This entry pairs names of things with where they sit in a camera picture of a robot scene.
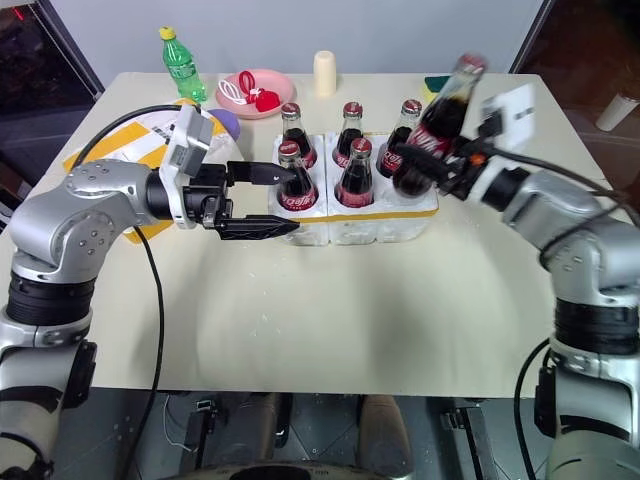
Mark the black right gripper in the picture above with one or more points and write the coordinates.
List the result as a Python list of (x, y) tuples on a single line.
[(457, 170)]

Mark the yellow green sponge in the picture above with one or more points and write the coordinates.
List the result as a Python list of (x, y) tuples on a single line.
[(434, 87)]

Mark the glass cola bottle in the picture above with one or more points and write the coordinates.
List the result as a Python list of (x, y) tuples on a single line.
[(395, 150), (295, 135), (445, 115), (298, 192), (349, 135), (356, 185)]

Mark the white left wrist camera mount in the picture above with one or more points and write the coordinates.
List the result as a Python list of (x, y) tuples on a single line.
[(190, 135)]

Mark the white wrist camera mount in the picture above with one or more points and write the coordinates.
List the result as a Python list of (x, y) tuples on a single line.
[(190, 135), (515, 112)]

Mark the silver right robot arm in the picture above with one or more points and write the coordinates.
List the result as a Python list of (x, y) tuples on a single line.
[(590, 260)]

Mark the brown rounded post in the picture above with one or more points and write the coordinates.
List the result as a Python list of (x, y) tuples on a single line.
[(382, 435)]

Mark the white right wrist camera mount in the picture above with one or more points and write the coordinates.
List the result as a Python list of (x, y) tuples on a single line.
[(515, 112)]

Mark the pink plastic plate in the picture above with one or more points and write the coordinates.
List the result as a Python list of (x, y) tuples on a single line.
[(280, 87)]

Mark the small red pouch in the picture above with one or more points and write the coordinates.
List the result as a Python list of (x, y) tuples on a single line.
[(267, 101)]

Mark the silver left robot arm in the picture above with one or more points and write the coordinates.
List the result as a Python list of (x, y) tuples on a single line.
[(75, 225)]

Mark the white cup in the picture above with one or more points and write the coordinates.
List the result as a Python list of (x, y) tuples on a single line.
[(617, 111)]

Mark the white foam crate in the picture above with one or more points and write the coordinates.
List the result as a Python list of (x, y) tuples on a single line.
[(380, 225)]

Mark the green plastic soda bottle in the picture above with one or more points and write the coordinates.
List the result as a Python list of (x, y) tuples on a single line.
[(182, 70)]

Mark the purple round object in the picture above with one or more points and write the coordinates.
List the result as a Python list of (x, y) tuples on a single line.
[(229, 122)]

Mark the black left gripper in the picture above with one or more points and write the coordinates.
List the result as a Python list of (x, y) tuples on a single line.
[(207, 195)]

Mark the cream plastic cup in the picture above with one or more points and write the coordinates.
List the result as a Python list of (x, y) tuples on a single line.
[(324, 75)]

